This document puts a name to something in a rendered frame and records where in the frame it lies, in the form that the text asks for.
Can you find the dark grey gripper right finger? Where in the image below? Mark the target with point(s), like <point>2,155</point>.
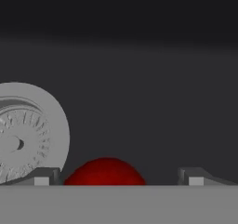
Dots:
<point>192,174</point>

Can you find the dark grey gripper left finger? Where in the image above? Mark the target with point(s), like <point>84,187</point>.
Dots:
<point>46,174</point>

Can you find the grey sink drain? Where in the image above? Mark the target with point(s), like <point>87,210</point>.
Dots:
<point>28,131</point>

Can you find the red apple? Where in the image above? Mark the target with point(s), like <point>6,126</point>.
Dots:
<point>105,172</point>

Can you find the dark grey sink basin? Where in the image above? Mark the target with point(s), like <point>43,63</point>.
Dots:
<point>139,94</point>

